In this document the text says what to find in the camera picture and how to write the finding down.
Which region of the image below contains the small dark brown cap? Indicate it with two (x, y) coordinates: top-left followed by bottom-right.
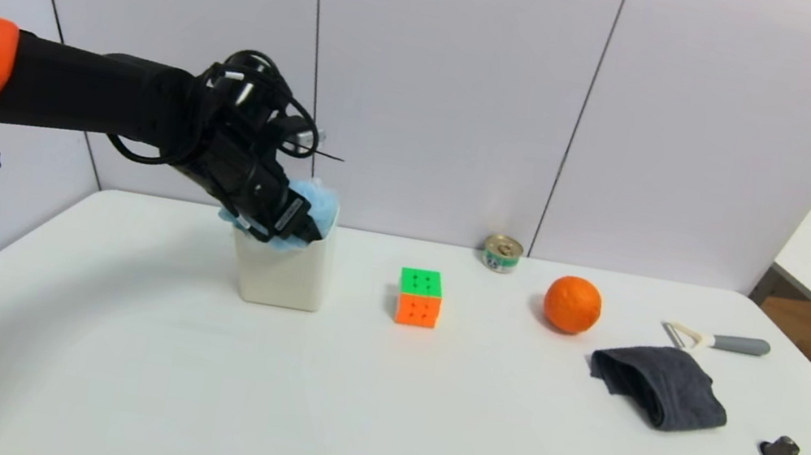
(758, 432), (802, 455)

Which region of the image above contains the light blue bath loofah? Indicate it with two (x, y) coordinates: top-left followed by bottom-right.
(212, 164), (344, 260)

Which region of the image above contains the white plastic box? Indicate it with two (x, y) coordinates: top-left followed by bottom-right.
(222, 201), (340, 316)

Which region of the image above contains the white peeler grey handle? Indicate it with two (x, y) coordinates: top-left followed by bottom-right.
(660, 319), (774, 366)

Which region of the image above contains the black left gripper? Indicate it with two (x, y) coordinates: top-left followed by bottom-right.
(211, 145), (335, 252)

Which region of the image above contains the orange fruit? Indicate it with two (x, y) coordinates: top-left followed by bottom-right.
(540, 272), (606, 339)

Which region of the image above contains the small tin can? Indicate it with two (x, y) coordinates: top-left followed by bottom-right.
(480, 232), (526, 277)

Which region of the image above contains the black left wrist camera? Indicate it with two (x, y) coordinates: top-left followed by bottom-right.
(209, 53), (336, 165)

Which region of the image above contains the colourful puzzle cube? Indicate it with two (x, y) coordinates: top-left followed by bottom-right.
(393, 266), (447, 331)

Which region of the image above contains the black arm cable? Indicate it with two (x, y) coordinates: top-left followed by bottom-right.
(102, 30), (335, 193)

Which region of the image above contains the dark grey folded towel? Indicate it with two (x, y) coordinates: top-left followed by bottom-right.
(581, 335), (738, 441)

